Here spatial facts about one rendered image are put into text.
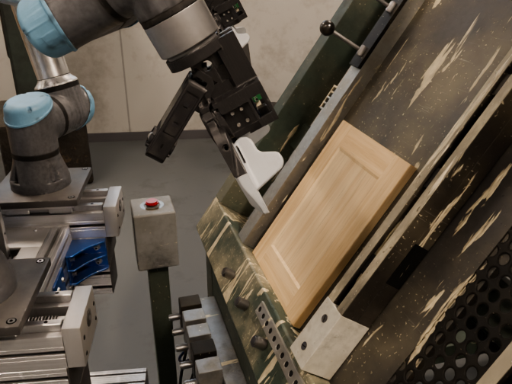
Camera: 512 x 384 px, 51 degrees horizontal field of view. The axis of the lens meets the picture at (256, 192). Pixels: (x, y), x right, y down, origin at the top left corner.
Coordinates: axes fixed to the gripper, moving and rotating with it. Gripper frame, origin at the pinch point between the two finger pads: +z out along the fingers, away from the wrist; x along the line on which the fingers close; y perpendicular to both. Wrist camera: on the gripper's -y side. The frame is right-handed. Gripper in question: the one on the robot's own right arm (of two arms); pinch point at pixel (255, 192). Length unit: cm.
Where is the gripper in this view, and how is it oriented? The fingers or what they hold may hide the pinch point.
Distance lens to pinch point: 70.3
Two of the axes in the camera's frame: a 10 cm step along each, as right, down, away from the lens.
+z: 4.6, 7.9, 4.1
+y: 8.8, -4.6, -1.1
